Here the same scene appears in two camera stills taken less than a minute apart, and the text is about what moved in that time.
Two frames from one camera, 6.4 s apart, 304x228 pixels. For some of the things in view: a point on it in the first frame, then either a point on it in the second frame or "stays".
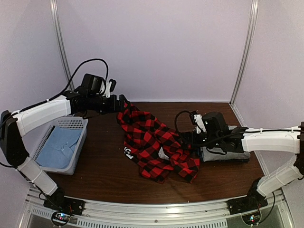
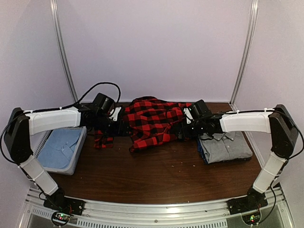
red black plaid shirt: [157, 149] → [148, 121]
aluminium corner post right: [249, 41] stays
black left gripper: [113, 108] → [117, 132]
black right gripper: [192, 135] → [186, 133]
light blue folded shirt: [60, 147] stays
